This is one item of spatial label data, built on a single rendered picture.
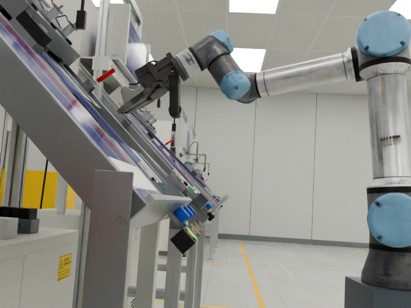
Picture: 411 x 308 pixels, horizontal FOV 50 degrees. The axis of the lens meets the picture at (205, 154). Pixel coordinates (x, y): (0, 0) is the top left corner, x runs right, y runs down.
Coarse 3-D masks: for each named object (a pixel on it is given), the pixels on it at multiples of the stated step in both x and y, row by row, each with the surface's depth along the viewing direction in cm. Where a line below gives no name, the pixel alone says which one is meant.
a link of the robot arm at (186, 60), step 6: (180, 54) 119; (186, 54) 119; (192, 54) 118; (180, 60) 118; (186, 60) 118; (192, 60) 119; (186, 66) 118; (192, 66) 119; (198, 66) 119; (186, 72) 119; (192, 72) 120; (198, 72) 121
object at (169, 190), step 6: (114, 138) 97; (132, 150) 110; (138, 156) 115; (144, 162) 118; (138, 168) 94; (150, 168) 118; (144, 174) 95; (156, 174) 118; (150, 180) 96; (162, 180) 118; (156, 186) 95; (168, 186) 117; (162, 192) 95; (168, 192) 106; (174, 192) 117
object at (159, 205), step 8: (152, 200) 60; (160, 200) 66; (168, 200) 75; (176, 200) 87; (184, 200) 104; (152, 208) 67; (160, 208) 76; (168, 208) 89; (176, 208) 106; (136, 216) 61; (144, 216) 68; (152, 216) 78; (160, 216) 90; (168, 216) 108; (136, 224) 69; (144, 224) 79
